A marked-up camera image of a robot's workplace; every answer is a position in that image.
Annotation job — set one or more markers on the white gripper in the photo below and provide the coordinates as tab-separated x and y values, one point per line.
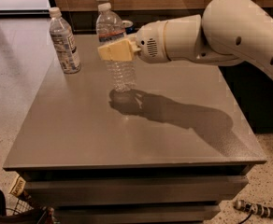
150	42

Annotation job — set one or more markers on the clear crinkled water bottle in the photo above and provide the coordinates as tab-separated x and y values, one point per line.
109	27

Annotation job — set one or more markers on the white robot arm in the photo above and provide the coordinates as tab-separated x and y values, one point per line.
229	32

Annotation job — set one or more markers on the labelled upright water bottle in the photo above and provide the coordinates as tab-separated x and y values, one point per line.
64	42

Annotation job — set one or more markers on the blue soda can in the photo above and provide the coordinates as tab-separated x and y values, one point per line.
129	26

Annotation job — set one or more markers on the grey drawer cabinet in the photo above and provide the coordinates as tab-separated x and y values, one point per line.
167	152

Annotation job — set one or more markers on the tan paper packet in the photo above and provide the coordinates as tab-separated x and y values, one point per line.
17	187

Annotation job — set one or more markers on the black wire basket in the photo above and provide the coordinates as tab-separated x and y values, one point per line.
24	212

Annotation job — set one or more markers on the black white striped handle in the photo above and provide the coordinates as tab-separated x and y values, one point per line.
254	208

